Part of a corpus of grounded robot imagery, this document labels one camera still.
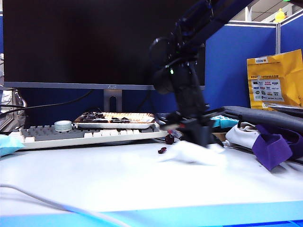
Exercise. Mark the dark cherry skin piece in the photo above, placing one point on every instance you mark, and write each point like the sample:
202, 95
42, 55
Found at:
163, 150

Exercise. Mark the yellow rubber duck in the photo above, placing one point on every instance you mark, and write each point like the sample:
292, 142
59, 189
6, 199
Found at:
280, 15

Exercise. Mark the yellow paper bag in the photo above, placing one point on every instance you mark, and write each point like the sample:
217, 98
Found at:
288, 71

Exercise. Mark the light blue wipe packet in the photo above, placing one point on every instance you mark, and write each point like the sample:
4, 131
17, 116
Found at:
8, 144

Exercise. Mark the dark red cherry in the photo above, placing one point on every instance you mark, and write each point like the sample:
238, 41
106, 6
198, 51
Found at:
169, 139

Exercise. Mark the grey laptop sleeve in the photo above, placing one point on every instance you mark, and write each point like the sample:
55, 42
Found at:
260, 116

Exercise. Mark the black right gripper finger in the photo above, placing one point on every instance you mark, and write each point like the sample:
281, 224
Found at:
206, 136
193, 136

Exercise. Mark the clear plastic container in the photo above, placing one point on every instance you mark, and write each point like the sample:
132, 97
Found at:
19, 99

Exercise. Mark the white cloth bag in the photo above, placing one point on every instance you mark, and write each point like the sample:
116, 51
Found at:
241, 137

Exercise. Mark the blue office partition panel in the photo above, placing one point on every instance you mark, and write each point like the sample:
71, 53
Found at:
227, 71
292, 35

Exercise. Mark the teal white snack packet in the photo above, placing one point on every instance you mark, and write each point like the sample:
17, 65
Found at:
225, 121

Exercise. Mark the white grey keyboard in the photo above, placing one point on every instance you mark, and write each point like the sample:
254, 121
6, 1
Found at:
59, 140

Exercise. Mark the pale green tape roll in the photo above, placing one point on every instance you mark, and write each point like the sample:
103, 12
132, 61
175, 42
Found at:
63, 125

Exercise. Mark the black computer monitor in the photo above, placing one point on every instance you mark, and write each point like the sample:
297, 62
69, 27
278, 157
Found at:
59, 42

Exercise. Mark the black blue right robot arm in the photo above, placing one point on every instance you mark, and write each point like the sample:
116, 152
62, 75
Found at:
213, 21

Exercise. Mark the white tray with snacks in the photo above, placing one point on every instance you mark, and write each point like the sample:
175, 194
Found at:
113, 125

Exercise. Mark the silver flat laptop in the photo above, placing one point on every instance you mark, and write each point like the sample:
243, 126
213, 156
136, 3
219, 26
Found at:
287, 107

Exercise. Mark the white wet wipe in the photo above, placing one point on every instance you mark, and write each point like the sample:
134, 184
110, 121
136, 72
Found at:
196, 153

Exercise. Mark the purple cloth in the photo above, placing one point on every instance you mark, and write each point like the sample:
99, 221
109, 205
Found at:
270, 151

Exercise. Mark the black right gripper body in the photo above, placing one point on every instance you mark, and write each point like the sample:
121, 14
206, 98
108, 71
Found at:
191, 99

